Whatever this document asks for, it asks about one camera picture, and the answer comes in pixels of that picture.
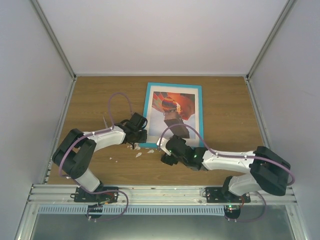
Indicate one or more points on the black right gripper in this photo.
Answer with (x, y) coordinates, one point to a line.
(165, 159)

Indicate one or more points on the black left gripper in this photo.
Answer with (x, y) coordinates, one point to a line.
(143, 139)

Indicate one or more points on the hot air balloon photo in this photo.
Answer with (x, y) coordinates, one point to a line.
(171, 109)

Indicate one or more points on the turquoise picture frame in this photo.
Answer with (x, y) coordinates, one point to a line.
(195, 124)

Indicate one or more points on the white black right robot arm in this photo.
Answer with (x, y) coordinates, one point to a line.
(206, 159)

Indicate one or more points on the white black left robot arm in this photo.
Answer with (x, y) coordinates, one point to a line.
(74, 154)

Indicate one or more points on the white debris pile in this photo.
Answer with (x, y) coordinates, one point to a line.
(138, 150)

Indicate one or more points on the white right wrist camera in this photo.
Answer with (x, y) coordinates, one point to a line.
(161, 143)

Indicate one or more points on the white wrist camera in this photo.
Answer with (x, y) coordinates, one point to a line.
(161, 143)
(104, 121)

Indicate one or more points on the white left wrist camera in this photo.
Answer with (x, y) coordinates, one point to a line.
(104, 121)

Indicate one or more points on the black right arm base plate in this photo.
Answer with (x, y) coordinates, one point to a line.
(220, 194)

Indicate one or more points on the grey slotted cable duct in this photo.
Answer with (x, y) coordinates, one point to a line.
(134, 210)

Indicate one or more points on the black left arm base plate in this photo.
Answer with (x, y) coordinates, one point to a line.
(109, 196)

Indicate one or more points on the aluminium front rail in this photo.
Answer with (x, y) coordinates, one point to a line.
(137, 194)

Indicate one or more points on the aluminium corner post left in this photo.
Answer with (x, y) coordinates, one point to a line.
(47, 26)

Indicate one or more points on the aluminium corner post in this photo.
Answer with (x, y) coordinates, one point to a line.
(289, 4)
(47, 26)

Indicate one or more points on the aluminium corner post right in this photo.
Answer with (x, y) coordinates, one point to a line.
(289, 4)

